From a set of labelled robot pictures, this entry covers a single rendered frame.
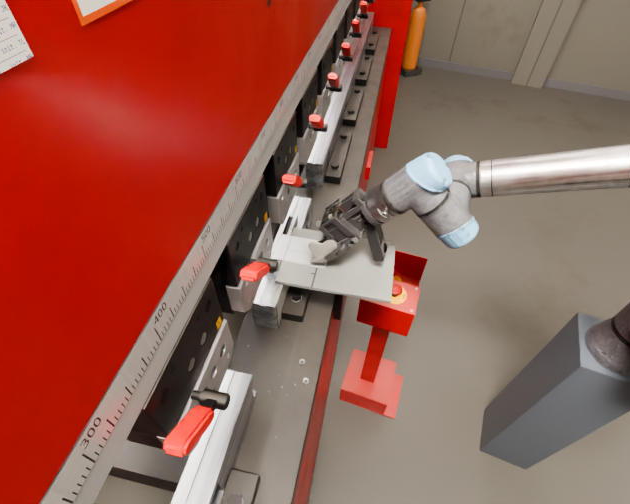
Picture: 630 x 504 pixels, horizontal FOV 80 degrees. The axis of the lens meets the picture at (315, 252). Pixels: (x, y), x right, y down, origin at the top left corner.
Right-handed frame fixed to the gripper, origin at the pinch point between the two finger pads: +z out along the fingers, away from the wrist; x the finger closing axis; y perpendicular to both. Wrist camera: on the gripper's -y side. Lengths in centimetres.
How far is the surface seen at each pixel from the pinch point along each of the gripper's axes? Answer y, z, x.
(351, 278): -7.1, -5.2, 5.5
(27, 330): 35, -34, 53
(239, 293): 19.0, -14.6, 31.3
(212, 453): 3.6, 8.0, 46.2
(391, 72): -29, 29, -214
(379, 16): 3, 13, -214
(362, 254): -8.1, -6.0, -2.5
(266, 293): 4.8, 9.4, 12.0
